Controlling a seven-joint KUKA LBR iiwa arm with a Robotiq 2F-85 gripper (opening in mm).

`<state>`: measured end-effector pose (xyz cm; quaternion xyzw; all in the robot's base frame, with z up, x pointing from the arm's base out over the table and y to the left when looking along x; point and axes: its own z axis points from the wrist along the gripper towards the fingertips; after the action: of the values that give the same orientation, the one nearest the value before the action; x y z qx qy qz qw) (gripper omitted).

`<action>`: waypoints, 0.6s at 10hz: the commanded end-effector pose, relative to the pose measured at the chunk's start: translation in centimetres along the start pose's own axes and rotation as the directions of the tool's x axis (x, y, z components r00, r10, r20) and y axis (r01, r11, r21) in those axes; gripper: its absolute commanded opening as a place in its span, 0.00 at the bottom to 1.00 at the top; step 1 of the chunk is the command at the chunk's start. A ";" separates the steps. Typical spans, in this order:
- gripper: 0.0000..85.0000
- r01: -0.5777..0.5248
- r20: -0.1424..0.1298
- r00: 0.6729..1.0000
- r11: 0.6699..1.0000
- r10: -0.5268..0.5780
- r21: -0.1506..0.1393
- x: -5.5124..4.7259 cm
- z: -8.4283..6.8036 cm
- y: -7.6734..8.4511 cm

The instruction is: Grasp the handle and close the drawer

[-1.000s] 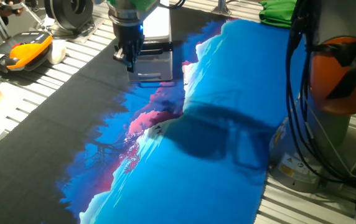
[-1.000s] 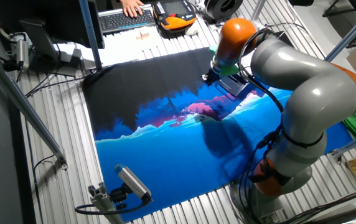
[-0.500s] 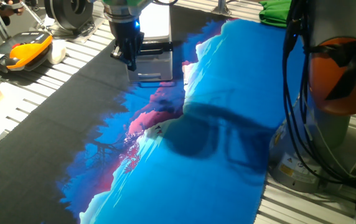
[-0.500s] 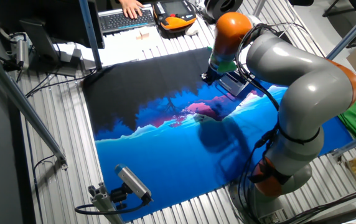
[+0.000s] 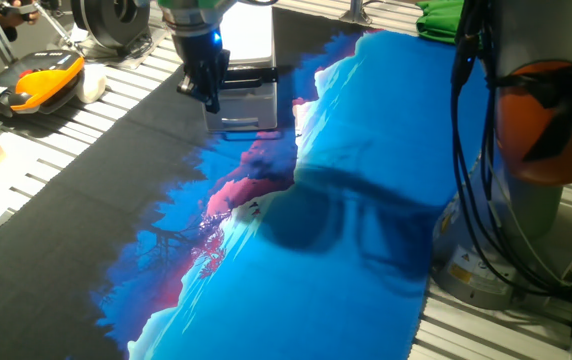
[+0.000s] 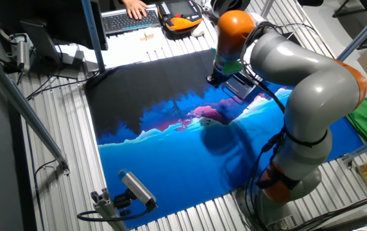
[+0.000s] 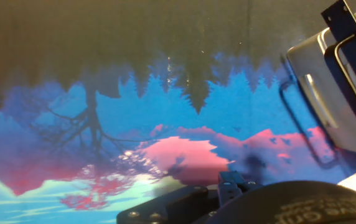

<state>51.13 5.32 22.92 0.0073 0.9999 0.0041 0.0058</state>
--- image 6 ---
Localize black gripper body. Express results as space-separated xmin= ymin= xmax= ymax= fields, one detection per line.
xmin=206 ymin=67 xmax=231 ymax=89

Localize white plastic drawer cabinet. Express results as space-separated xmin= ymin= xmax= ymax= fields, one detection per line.
xmin=223 ymin=71 xmax=261 ymax=99

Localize person's right hand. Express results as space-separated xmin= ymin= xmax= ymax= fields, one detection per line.
xmin=121 ymin=0 xmax=149 ymax=21

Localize orange black teach pendant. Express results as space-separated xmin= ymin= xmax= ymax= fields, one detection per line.
xmin=157 ymin=0 xmax=203 ymax=33

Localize black round speaker object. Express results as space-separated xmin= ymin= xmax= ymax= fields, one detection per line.
xmin=209 ymin=0 xmax=252 ymax=17

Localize grey metal pole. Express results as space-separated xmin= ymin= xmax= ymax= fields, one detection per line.
xmin=259 ymin=0 xmax=275 ymax=19

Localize black flat pad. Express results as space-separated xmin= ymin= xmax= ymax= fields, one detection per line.
xmin=282 ymin=31 xmax=302 ymax=47

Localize blue black printed mat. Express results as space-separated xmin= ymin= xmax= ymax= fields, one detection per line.
xmin=84 ymin=47 xmax=366 ymax=229

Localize black computer keyboard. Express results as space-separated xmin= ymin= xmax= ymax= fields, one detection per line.
xmin=101 ymin=3 xmax=161 ymax=35

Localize black computer monitor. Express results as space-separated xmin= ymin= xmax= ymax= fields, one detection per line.
xmin=0 ymin=0 xmax=109 ymax=80

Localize short aluminium profile piece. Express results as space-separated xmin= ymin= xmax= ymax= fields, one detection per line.
xmin=90 ymin=187 xmax=128 ymax=231

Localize dark metal bar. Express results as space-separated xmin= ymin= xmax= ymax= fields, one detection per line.
xmin=313 ymin=210 xmax=367 ymax=231

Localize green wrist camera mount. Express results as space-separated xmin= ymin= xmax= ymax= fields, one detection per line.
xmin=210 ymin=47 xmax=244 ymax=75

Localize thin black cable band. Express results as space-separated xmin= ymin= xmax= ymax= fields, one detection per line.
xmin=282 ymin=126 xmax=329 ymax=148

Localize wide black cable strap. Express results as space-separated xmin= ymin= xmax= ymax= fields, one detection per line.
xmin=255 ymin=163 xmax=302 ymax=191

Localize blue metal post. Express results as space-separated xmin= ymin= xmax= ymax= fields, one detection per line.
xmin=80 ymin=0 xmax=107 ymax=73

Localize silver camera with blue cap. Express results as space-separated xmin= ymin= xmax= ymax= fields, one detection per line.
xmin=117 ymin=169 xmax=158 ymax=212

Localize aluminium frame beam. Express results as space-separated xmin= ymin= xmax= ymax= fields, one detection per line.
xmin=336 ymin=1 xmax=367 ymax=64
xmin=0 ymin=44 xmax=71 ymax=176
xmin=342 ymin=131 xmax=367 ymax=163

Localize black camera ball mount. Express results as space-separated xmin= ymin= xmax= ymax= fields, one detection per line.
xmin=112 ymin=188 xmax=133 ymax=216

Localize thin black monitor cables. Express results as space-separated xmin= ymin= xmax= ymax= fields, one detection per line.
xmin=26 ymin=70 xmax=101 ymax=101

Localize black camera cable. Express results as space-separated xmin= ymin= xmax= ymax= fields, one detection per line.
xmin=0 ymin=46 xmax=22 ymax=74
xmin=76 ymin=200 xmax=158 ymax=223

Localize small silver camera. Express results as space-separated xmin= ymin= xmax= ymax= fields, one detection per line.
xmin=10 ymin=33 xmax=32 ymax=73

